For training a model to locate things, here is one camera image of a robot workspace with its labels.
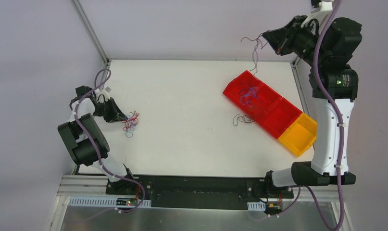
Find controller circuit board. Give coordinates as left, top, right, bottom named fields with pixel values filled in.
left=265, top=203, right=283, bottom=214
left=116, top=198, right=138, bottom=206

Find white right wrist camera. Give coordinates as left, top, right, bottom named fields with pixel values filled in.
left=301, top=0, right=335, bottom=28

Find left controller circuit board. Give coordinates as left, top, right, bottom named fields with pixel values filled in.
left=116, top=198, right=138, bottom=206

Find red plastic bin row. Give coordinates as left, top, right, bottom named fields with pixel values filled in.
left=223, top=71, right=302, bottom=139

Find coloured wire bundle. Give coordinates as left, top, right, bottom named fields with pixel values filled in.
left=122, top=110, right=140, bottom=138

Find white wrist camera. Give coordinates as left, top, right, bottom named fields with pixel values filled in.
left=97, top=87, right=112, bottom=100
left=301, top=0, right=335, bottom=28

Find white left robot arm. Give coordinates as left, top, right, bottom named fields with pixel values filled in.
left=57, top=86, right=137, bottom=195

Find right controller circuit board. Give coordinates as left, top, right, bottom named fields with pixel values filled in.
left=265, top=203, right=283, bottom=214

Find wires inside red bin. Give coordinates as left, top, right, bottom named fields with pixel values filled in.
left=237, top=83, right=264, bottom=111

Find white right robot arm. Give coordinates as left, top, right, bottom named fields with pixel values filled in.
left=262, top=15, right=362, bottom=197

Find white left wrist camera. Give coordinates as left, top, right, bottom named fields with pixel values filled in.
left=97, top=87, right=112, bottom=100

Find aluminium frame rail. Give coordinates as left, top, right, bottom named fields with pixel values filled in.
left=57, top=175, right=338, bottom=202

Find dark purple wire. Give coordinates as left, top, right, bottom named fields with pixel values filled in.
left=240, top=33, right=269, bottom=76

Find yellow plastic bin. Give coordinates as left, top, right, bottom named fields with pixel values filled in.
left=278, top=113, right=318, bottom=157

